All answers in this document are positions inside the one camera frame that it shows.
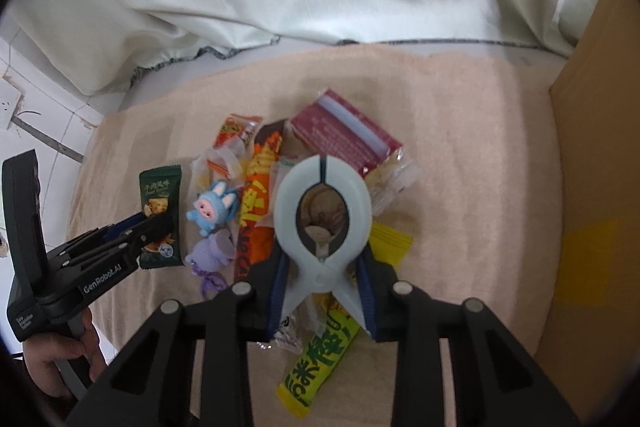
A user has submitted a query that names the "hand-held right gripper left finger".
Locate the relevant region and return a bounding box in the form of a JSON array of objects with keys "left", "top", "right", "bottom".
[{"left": 75, "top": 241, "right": 291, "bottom": 427}]

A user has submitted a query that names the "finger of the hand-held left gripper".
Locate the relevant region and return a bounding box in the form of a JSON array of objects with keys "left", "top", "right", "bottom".
[
  {"left": 96, "top": 213, "right": 149, "bottom": 242},
  {"left": 49, "top": 212, "right": 175, "bottom": 269}
]

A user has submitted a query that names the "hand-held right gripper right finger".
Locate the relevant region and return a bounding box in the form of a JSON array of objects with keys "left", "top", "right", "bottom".
[{"left": 356, "top": 241, "right": 583, "bottom": 427}]

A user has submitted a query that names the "dark green snack packet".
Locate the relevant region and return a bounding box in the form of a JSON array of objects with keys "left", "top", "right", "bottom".
[{"left": 138, "top": 164, "right": 184, "bottom": 271}]

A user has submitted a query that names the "small clear wrapper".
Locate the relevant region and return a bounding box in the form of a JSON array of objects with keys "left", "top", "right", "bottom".
[{"left": 271, "top": 316, "right": 304, "bottom": 354}]

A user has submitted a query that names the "blue bunny figurine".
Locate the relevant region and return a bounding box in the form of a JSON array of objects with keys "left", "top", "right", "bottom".
[{"left": 186, "top": 180, "right": 240, "bottom": 238}]

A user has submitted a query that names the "purple bunny keychain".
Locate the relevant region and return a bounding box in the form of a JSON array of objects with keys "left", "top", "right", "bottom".
[{"left": 185, "top": 229, "right": 237, "bottom": 304}]

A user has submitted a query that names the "long yellow green snack packet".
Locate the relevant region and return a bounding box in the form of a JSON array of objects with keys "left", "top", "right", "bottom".
[{"left": 276, "top": 297, "right": 362, "bottom": 419}]

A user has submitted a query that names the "long orange snack packet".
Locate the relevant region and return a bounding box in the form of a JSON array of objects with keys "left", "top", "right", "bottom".
[{"left": 233, "top": 142, "right": 282, "bottom": 284}]

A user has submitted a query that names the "clear brown snack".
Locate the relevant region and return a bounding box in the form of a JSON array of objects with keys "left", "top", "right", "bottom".
[{"left": 298, "top": 186, "right": 351, "bottom": 258}]

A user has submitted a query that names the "clear wrapper with orange print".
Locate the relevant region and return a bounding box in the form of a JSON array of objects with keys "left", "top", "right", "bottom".
[{"left": 192, "top": 144, "right": 249, "bottom": 188}]

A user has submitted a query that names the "large white clamp clip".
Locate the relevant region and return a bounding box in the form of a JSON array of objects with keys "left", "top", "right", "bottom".
[{"left": 273, "top": 155, "right": 376, "bottom": 334}]

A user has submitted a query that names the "orange red candy packet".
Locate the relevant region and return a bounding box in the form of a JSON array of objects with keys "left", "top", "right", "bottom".
[{"left": 215, "top": 113, "right": 264, "bottom": 154}]

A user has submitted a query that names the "dark brown snack packet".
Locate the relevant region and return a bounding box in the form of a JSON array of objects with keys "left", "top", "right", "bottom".
[{"left": 254, "top": 119, "right": 295, "bottom": 158}]

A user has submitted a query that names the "maroon pack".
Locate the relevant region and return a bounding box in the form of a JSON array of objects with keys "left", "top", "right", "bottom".
[{"left": 290, "top": 89, "right": 405, "bottom": 178}]

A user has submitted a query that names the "cardboard box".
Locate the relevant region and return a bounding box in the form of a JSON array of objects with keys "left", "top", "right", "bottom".
[{"left": 532, "top": 0, "right": 640, "bottom": 388}]

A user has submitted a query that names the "person's left hand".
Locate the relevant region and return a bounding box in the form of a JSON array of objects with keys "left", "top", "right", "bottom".
[{"left": 22, "top": 309, "right": 107, "bottom": 400}]

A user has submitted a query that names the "white wall socket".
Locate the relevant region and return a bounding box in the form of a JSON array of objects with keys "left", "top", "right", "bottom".
[{"left": 0, "top": 77, "right": 26, "bottom": 131}]

